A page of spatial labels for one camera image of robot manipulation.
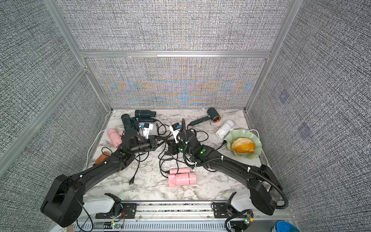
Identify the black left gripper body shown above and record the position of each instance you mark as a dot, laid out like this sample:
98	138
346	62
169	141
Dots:
152	144

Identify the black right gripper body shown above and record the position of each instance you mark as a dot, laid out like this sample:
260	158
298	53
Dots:
176	148

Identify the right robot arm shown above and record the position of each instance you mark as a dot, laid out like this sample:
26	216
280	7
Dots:
266	192

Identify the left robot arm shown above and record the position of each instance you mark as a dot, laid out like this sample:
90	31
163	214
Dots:
64	200

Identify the dark green hair dryer back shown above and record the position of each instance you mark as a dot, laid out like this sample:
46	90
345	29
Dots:
145	116

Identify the dark green hair dryer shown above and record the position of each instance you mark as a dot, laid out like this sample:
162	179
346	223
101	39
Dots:
145	116
130	123

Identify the dark green hair dryer left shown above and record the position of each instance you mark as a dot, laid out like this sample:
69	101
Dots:
130	123

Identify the pink folded hair dryer front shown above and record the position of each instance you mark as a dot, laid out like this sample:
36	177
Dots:
181	177

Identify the pink hair dryer left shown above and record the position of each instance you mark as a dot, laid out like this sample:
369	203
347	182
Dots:
115	137

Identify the green hair dryer orange nozzle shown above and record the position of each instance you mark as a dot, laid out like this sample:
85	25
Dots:
212	115

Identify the brown spice jar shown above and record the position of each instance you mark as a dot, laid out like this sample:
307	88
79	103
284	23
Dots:
102	157

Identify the white hair dryer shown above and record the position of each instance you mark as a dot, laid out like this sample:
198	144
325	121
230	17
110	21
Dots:
224	130

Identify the light green scalloped plate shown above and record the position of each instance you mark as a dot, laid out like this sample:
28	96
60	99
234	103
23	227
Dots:
242	133

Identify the bread roll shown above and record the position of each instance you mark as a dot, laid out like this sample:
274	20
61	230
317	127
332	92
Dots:
243	145

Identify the blue round object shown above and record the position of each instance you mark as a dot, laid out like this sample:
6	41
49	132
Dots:
283	226

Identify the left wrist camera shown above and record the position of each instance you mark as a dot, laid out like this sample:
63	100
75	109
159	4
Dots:
146	128

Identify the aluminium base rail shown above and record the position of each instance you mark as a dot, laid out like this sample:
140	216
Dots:
157	216

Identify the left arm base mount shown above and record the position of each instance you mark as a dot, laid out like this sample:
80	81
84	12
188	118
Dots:
116	209

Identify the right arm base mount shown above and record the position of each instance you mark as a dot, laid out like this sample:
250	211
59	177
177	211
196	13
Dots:
236	221

